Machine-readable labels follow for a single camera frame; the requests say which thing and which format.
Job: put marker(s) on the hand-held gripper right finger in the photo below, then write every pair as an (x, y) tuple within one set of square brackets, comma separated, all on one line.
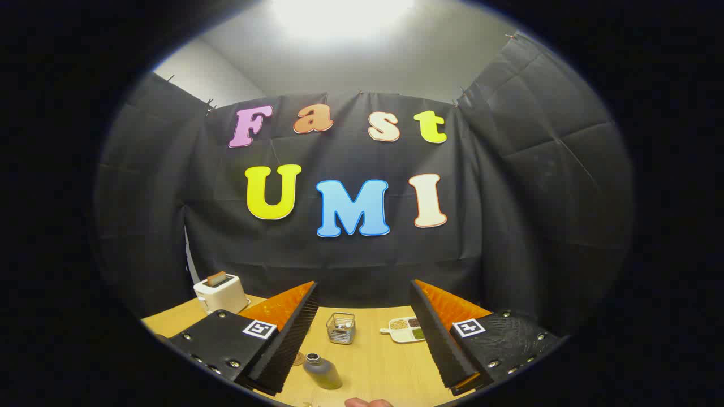
[(441, 347)]

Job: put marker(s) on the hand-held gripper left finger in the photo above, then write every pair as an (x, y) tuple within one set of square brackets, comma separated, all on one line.
[(285, 353)]

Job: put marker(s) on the round brown coaster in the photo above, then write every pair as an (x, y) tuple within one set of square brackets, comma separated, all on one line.
[(298, 359)]

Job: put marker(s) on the silver bottle with green label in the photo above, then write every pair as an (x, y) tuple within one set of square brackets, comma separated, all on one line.
[(323, 372)]

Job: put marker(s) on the white divided dish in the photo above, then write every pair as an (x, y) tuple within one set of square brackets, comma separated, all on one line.
[(403, 330)]

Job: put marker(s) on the wooden table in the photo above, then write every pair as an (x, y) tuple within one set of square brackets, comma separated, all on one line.
[(376, 362)]

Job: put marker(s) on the white toaster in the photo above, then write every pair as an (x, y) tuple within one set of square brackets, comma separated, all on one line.
[(222, 297)]

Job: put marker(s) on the toast slice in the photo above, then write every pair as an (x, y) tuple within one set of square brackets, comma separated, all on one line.
[(216, 278)]

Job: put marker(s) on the black backdrop cloth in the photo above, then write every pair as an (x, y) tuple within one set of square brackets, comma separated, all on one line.
[(339, 260)]

